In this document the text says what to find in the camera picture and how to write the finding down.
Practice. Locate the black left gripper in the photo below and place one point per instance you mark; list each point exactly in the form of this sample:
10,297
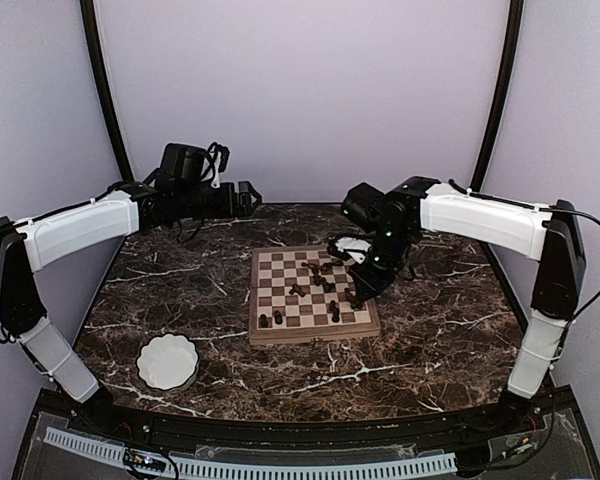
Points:
244,208

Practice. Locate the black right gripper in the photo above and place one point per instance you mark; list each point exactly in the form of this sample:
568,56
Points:
373,285

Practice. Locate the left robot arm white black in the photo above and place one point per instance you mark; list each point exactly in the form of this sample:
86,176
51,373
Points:
36,246

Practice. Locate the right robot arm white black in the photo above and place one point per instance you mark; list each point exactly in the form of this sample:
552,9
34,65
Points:
490,287

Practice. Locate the wooden chess board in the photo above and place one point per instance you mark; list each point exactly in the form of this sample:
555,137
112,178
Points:
274,271

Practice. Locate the white fluted ceramic bowl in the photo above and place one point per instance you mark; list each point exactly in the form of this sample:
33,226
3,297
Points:
168,362

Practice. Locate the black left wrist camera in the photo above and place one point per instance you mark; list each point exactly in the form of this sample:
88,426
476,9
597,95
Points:
183,162

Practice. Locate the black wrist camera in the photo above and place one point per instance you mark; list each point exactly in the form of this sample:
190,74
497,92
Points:
183,162
362,206

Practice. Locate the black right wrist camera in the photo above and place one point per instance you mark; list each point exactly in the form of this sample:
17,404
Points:
362,206

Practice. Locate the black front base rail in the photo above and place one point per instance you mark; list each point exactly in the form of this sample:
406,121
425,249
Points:
554,422

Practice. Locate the black left frame post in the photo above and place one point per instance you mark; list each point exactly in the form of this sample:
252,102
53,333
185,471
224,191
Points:
103,89

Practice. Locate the black frame post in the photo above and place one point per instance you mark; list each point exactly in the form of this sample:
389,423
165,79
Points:
505,70
103,89

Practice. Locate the grey slotted cable duct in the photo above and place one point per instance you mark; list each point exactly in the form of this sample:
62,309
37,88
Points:
210,462

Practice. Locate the black right frame post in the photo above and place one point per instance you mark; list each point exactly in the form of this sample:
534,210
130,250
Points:
505,70

